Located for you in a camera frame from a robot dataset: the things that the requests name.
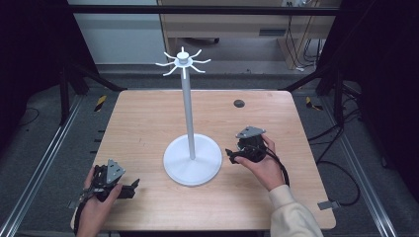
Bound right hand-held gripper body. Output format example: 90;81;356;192
235;125;268;163

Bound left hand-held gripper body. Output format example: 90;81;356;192
93;159;126;202

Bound person's right hand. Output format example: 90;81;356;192
234;133;287;193

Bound person's left hand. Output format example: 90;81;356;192
76;166;124;237

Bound white hook stand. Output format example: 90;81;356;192
154;45;224;188

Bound black metal stand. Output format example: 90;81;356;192
280;64;348;126
58;63;128;126

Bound wooden desk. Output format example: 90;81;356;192
157;0;342;71

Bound white cabinet panel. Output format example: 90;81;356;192
66;0;168;65

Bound dark curtain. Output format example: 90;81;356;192
317;0;419;198
0;0;100;146

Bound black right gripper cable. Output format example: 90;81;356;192
261;146;292;188

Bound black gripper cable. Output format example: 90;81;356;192
73;194;97;237
261;146;292;188

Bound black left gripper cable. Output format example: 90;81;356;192
73;194;97;237

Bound aluminium floor rail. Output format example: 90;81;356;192
320;98;399;237
0;94;84;237

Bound black floor cables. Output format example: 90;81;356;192
307;83;363;207

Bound grey table bracket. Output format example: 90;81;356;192
317;199;341;210

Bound thin black floor cable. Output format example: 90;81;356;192
18;107;41;128

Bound hanging black desk cables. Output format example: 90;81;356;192
285;1;325;72

